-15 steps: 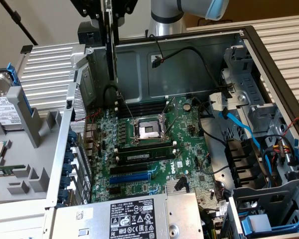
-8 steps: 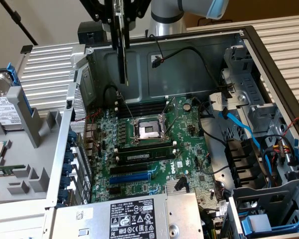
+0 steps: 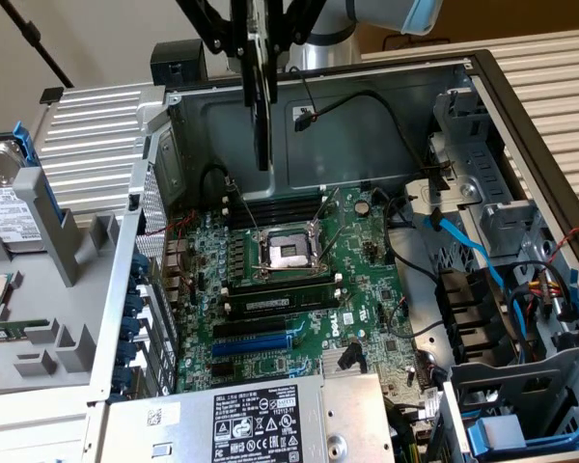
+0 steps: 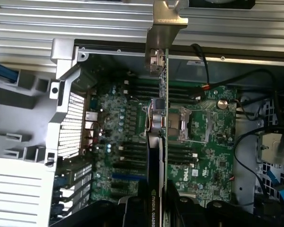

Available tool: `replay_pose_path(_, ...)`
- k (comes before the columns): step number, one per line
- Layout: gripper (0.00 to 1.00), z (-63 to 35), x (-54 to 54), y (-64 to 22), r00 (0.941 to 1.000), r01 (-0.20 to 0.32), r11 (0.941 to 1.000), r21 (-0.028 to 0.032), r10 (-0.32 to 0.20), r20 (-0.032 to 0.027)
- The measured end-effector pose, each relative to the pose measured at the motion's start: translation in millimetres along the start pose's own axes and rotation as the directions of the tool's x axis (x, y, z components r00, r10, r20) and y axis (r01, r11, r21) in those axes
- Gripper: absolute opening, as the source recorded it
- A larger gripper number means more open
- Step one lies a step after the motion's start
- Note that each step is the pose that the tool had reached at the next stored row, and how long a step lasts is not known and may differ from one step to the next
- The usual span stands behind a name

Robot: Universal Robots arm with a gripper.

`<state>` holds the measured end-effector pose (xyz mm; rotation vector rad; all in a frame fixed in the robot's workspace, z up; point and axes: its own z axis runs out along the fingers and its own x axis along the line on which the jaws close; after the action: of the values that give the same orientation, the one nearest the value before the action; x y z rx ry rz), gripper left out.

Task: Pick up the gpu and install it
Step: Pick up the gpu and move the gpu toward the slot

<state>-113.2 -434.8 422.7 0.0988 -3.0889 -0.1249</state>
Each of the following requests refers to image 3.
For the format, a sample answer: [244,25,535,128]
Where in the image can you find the green graphics card black cooler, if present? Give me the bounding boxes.
[243,0,277,174]

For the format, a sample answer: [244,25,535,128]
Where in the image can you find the black box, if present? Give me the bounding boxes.
[150,39,208,86]

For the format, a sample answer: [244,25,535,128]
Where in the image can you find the open grey PC case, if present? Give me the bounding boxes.
[84,47,579,463]

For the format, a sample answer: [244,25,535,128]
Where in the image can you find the black stand pole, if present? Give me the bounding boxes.
[0,0,76,91]

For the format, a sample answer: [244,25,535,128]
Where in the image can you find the silver socket cover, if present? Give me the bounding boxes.
[310,186,346,252]

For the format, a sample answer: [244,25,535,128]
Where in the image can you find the black RAM slot bank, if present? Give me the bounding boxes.
[220,190,327,231]
[220,272,345,320]

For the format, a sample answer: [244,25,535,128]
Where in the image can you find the silver locking lever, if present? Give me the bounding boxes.
[225,177,264,240]
[317,224,346,266]

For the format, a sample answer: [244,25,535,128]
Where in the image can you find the CPU socket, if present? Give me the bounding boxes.
[251,224,337,284]

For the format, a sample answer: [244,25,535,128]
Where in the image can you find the silver metal drive cage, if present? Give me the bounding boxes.
[424,89,551,264]

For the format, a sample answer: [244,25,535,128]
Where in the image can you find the silver hard disk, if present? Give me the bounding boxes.
[0,137,47,255]

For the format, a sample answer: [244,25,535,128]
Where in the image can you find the green Dell motherboard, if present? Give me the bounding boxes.
[161,185,440,421]

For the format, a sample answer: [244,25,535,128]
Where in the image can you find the long black expansion slot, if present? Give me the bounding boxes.
[211,315,289,341]

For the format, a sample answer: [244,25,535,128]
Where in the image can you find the grey parts rack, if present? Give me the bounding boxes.
[0,166,129,396]

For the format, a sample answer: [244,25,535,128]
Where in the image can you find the silver chipset heatsink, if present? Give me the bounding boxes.
[320,344,368,377]

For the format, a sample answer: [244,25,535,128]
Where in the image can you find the green RAM stick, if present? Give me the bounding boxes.
[0,320,52,343]

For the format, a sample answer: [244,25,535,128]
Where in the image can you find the silver power supply unit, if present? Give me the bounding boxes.
[94,370,397,463]

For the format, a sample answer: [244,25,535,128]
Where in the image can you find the grey disk bay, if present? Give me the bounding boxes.
[436,347,579,463]

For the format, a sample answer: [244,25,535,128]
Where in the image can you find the blue disk bay carrier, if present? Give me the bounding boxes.
[465,415,579,457]

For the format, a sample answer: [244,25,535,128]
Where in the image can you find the red black twisted wire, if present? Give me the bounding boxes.
[544,216,579,271]
[139,209,199,238]

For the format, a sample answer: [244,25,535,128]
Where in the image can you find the blue disk carrier frame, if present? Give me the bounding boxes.
[9,121,63,231]

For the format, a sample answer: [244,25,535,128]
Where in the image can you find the black wire over motherboard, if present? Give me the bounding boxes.
[381,190,440,286]

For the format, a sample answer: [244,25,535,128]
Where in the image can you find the blue SATA wire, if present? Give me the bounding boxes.
[507,286,532,341]
[423,207,508,293]

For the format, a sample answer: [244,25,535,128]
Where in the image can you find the red yellow power wire bundle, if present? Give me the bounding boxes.
[509,259,579,339]

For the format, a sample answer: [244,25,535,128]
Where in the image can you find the yellow purple wire bundle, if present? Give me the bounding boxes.
[383,393,438,463]

